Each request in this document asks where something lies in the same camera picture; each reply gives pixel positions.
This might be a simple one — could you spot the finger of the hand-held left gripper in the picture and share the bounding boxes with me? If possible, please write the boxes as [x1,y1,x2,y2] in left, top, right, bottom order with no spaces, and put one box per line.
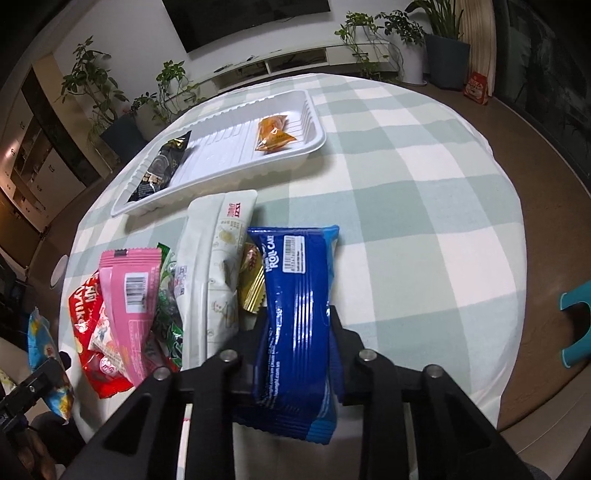
[0,357,70,432]

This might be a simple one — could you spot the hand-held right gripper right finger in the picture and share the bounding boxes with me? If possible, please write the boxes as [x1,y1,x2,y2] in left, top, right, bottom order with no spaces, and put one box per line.
[327,305,534,480]

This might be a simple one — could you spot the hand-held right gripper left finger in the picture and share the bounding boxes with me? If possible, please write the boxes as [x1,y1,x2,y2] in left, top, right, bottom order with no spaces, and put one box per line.
[65,318,259,480]

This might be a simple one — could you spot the light blue snack packet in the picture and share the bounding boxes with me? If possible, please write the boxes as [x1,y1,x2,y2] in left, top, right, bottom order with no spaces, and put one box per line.
[27,307,75,423]

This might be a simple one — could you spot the dark blue snack packet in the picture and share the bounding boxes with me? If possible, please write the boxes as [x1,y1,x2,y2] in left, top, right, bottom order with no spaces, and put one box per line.
[233,225,340,445]

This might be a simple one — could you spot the green snack packet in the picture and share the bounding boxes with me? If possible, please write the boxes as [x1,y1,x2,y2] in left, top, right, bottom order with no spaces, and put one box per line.
[148,242,185,372]

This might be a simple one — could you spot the long white snack packet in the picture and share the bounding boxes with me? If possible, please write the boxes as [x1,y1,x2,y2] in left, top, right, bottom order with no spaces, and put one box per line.
[178,189,258,370]

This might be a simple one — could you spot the pink snack packet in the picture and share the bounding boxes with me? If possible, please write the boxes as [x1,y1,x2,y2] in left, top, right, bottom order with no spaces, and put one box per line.
[98,248,161,387]

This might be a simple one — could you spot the white plastic tray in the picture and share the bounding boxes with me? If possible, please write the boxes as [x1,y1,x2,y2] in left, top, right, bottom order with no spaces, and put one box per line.
[111,89,326,217]

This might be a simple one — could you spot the red strawberry snack packet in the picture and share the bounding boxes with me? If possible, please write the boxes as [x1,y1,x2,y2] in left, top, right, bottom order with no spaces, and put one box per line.
[76,318,134,400]

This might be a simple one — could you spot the gold snack packet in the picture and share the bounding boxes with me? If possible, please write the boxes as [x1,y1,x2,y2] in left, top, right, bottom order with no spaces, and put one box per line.
[238,242,267,313]

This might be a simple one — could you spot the white plastic bucket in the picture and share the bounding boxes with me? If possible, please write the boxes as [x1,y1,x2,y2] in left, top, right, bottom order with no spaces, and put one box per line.
[50,254,70,289]

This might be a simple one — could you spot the black snack packet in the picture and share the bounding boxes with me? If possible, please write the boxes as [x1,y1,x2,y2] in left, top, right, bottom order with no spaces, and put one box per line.
[128,130,192,202]

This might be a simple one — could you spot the orange snack packet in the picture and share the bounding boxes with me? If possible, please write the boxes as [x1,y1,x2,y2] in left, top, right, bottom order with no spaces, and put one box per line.
[255,116,296,153]

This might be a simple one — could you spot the white storage cabinet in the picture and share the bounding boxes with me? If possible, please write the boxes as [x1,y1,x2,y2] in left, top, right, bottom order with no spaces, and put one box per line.
[0,65,100,232]

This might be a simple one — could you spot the teal plastic stool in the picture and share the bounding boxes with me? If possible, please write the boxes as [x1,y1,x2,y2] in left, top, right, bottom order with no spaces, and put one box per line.
[560,291,591,370]

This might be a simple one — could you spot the white television cabinet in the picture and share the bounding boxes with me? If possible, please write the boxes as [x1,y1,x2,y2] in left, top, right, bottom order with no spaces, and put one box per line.
[187,39,402,93]

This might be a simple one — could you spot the red paper bag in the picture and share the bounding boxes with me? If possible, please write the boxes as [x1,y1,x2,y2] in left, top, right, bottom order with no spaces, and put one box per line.
[463,71,491,106]

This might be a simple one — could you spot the large dark plant pot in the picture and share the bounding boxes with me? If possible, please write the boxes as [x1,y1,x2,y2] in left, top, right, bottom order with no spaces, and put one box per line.
[424,33,472,90]

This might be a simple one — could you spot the leafy plant in white pot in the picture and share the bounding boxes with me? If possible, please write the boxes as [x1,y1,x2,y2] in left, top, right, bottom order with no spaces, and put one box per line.
[131,60,204,139]

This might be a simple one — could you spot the trailing green plant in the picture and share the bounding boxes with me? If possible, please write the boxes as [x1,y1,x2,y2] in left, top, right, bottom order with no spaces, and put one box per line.
[335,11,393,79]

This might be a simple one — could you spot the small bushy plant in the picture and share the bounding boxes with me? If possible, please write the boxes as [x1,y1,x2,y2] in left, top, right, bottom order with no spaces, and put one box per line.
[376,9,428,86]

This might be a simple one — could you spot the leafy plant in dark pot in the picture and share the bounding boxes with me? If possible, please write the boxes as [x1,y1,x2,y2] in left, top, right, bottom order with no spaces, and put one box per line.
[60,37,146,162]

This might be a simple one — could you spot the black television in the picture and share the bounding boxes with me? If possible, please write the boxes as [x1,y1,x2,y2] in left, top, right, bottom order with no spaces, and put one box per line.
[161,0,332,54]

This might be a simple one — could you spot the rolled wooden mat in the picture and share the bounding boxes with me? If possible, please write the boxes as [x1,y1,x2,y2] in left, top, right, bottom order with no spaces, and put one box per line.
[462,0,497,97]

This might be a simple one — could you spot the tall long-leaf plant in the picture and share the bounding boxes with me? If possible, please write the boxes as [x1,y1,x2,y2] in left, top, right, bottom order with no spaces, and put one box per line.
[406,0,467,40]

